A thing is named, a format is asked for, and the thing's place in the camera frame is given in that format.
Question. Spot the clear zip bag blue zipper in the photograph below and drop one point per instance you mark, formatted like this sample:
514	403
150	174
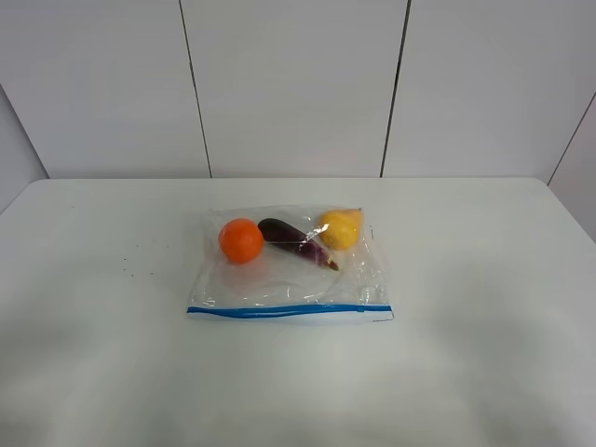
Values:
278	285

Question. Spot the purple eggplant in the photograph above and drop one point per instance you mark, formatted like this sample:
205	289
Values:
288	238

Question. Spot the orange fruit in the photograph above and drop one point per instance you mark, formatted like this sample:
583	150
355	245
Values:
241	241

